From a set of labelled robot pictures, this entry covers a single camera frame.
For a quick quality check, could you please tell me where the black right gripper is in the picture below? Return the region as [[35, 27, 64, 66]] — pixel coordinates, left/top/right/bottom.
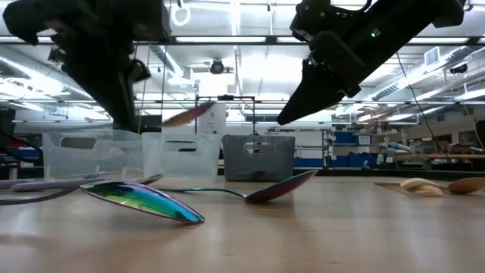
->
[[275, 30, 380, 127]]

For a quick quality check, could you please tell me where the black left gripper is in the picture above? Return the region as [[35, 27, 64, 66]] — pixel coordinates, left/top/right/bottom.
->
[[47, 34, 137, 133]]

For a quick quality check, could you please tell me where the clear plastic bin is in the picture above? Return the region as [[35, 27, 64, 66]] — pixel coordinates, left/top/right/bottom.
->
[[142, 132, 223, 179], [42, 130, 147, 181]]

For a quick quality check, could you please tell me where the rainbow metal spoon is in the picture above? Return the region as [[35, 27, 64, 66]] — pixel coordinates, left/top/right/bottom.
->
[[155, 169, 319, 205], [135, 100, 216, 133], [0, 180, 206, 224]]

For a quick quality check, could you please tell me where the black monitor box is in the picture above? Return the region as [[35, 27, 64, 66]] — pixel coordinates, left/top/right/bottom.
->
[[134, 115, 164, 134]]

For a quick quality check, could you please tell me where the shelf with blue bins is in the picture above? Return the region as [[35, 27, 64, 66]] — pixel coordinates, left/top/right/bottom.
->
[[321, 128, 378, 170]]

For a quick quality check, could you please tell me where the overhead light bar beam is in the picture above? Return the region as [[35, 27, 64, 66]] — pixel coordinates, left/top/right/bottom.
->
[[0, 35, 485, 47]]

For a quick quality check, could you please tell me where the grey plastic bin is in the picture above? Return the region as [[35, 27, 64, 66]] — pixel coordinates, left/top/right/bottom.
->
[[222, 134, 296, 182]]

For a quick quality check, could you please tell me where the white sheet on stand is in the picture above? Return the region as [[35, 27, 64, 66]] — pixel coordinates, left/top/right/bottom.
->
[[197, 102, 227, 138]]

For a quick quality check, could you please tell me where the dark monitor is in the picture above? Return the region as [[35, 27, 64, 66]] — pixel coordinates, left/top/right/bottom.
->
[[0, 108, 17, 127]]

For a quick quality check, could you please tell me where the white ceiling vent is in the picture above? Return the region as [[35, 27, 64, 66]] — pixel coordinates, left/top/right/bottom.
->
[[424, 46, 441, 68]]

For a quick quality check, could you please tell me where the long wooden plank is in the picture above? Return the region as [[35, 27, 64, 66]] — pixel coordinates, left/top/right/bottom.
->
[[393, 152, 485, 161]]

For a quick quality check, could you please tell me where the yellowish hanging cord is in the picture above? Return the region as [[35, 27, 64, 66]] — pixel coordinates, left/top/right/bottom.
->
[[136, 42, 152, 133]]

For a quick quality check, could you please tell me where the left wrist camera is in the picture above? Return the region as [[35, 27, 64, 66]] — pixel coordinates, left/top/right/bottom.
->
[[127, 58, 152, 83]]

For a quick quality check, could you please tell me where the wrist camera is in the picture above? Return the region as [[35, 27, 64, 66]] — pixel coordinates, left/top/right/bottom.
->
[[289, 0, 342, 42], [127, 58, 152, 83]]

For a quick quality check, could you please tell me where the black hanging cord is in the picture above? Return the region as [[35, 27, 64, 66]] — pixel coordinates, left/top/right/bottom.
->
[[160, 41, 168, 133]]

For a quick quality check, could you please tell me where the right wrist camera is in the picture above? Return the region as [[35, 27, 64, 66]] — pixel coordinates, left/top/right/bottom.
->
[[289, 0, 342, 42]]

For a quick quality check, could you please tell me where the black metal stand frame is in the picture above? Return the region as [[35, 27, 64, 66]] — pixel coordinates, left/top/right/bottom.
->
[[194, 94, 256, 137]]

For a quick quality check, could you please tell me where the round ceiling camera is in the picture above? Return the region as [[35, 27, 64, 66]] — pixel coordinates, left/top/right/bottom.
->
[[209, 58, 226, 76]]

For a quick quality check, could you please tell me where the black aluminium table frame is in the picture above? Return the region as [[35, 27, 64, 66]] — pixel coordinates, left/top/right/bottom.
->
[[0, 166, 485, 182]]

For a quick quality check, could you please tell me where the white hanging ring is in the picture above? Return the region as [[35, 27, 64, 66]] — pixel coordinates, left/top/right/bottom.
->
[[170, 2, 192, 27]]

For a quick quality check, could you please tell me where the black hanging cable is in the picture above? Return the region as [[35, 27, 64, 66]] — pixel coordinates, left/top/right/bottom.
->
[[396, 52, 452, 162]]

